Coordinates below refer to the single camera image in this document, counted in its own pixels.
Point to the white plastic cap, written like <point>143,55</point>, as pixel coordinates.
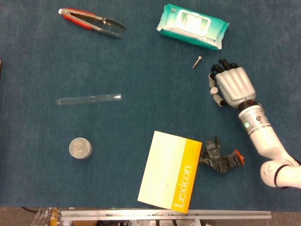
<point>214,91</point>

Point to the round clear pin container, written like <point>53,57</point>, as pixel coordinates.
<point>80,148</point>

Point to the green wet wipes pack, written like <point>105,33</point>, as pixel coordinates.
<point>192,26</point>

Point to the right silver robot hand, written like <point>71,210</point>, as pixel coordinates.
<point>235,84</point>

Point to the clear glass test tube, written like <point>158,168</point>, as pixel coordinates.
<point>89,99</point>

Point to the crumpled clear plastic wrap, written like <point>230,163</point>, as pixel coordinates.
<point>47,216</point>

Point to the white yellow Lexicon book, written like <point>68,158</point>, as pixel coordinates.
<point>164,171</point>

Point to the teal felt table cover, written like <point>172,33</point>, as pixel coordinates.
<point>141,94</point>

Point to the grey knit work glove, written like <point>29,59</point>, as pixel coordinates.
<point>221,162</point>

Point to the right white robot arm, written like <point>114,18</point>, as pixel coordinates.
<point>263,136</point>

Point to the aluminium profile rail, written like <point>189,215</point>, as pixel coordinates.
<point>117,213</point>

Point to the small metal bolt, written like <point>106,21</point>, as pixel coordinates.
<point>197,62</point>

